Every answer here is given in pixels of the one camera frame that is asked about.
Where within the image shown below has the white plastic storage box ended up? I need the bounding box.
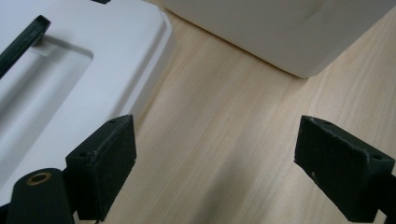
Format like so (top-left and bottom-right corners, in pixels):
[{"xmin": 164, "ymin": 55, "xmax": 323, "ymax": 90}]
[{"xmin": 161, "ymin": 0, "xmax": 396, "ymax": 79}]

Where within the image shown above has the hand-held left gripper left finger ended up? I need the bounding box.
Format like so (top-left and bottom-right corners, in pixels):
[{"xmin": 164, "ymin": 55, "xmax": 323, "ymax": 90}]
[{"xmin": 64, "ymin": 114, "xmax": 137, "ymax": 222}]

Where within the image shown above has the white box lid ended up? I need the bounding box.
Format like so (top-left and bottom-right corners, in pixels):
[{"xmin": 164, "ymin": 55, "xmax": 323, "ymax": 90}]
[{"xmin": 0, "ymin": 0, "xmax": 174, "ymax": 207}]

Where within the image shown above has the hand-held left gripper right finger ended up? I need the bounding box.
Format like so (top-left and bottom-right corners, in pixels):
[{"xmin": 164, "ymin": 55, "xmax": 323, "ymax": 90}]
[{"xmin": 293, "ymin": 115, "xmax": 396, "ymax": 223}]

